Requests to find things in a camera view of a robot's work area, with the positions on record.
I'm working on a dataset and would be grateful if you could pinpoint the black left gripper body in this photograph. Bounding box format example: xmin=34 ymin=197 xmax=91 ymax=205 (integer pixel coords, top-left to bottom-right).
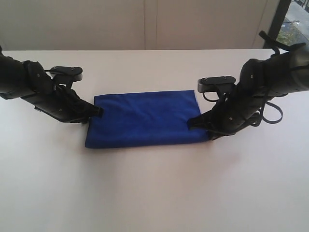
xmin=48 ymin=85 xmax=94 ymax=123

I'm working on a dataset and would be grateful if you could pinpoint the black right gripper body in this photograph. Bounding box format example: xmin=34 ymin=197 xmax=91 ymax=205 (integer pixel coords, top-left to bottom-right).
xmin=207 ymin=89 xmax=263 ymax=140

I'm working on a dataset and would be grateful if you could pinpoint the blue towel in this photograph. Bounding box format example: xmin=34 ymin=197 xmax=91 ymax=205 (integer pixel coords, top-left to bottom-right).
xmin=85 ymin=90 xmax=209 ymax=149

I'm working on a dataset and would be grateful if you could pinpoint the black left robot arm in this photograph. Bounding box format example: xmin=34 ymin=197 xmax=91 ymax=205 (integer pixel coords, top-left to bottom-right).
xmin=0 ymin=54 xmax=104 ymax=124

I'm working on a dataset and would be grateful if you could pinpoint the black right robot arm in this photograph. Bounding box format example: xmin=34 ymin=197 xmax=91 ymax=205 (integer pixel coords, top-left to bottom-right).
xmin=187 ymin=43 xmax=309 ymax=140

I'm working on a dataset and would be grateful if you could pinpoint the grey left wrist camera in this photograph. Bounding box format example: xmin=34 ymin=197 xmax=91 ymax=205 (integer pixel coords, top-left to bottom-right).
xmin=47 ymin=66 xmax=83 ymax=84

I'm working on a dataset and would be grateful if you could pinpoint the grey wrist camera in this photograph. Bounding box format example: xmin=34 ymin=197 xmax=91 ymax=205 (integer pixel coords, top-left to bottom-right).
xmin=47 ymin=66 xmax=83 ymax=84
xmin=197 ymin=76 xmax=236 ymax=93

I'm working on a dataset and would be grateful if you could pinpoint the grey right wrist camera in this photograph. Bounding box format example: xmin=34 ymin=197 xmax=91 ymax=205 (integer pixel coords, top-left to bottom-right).
xmin=197 ymin=76 xmax=236 ymax=93

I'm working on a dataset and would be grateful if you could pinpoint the black window frame post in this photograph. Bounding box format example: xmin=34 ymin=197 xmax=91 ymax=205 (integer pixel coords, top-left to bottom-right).
xmin=261 ymin=0 xmax=291 ymax=39

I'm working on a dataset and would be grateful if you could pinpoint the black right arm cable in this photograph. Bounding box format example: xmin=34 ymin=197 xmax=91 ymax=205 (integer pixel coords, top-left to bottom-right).
xmin=202 ymin=30 xmax=307 ymax=125

